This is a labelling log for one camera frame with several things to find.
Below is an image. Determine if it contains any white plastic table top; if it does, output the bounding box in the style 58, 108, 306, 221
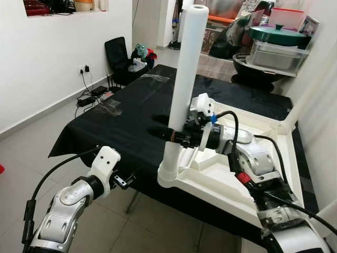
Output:
157, 100, 322, 232

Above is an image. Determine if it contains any black floor cloth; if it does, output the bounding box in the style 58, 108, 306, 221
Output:
48, 64, 319, 248

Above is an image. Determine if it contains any clear tape strip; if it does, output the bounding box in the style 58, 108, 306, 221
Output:
141, 74, 170, 83

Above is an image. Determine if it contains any clear tape cross patch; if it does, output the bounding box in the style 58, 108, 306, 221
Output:
95, 99, 123, 118

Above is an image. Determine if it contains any white plastic packet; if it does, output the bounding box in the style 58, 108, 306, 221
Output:
129, 58, 148, 73

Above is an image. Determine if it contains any teal plush toy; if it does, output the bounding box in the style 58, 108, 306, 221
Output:
134, 44, 148, 59

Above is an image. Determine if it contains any beige cloth-covered stand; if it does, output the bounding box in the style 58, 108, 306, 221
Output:
196, 50, 237, 82

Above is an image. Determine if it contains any black open bag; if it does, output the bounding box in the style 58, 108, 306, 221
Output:
104, 37, 156, 86

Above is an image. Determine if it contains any orange-lidded storage box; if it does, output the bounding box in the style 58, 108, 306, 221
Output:
200, 15, 237, 54

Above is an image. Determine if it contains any black glossy bag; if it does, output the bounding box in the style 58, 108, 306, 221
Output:
210, 18, 259, 60

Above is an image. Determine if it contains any clear plastic container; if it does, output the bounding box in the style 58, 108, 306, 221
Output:
246, 40, 311, 73

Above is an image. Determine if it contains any metal pot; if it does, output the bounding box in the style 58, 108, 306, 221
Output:
210, 0, 245, 19

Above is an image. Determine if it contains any white cup stack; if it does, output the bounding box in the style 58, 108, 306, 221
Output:
92, 0, 108, 11

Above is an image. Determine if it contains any green pot with lid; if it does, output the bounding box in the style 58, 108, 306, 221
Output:
249, 24, 310, 47

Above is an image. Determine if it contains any beige tub orange lid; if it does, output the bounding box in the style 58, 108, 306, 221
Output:
75, 0, 94, 12

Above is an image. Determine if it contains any pink plastic container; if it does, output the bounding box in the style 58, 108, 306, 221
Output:
269, 7, 306, 31

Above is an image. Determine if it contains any black countertop appliance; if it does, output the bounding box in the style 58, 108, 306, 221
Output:
47, 0, 75, 14

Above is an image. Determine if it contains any printed cardboard box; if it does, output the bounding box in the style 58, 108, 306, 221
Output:
301, 16, 320, 37

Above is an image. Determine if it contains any red pot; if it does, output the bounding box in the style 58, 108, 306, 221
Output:
24, 0, 51, 16

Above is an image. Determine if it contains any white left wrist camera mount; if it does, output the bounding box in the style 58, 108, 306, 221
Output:
87, 146, 122, 198

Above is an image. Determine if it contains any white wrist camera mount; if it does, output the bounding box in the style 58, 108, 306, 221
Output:
187, 92, 217, 153
87, 146, 122, 198

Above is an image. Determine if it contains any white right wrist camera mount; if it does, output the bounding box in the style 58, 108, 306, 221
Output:
187, 92, 217, 153

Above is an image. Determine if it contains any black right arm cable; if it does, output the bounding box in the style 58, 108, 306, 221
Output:
213, 111, 337, 235

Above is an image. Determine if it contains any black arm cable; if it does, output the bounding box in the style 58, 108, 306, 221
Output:
22, 148, 101, 248
213, 111, 337, 235

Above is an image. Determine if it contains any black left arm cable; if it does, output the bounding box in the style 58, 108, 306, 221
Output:
22, 148, 101, 248

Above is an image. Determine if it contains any black looped floor cable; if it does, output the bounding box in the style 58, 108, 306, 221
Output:
74, 71, 103, 121

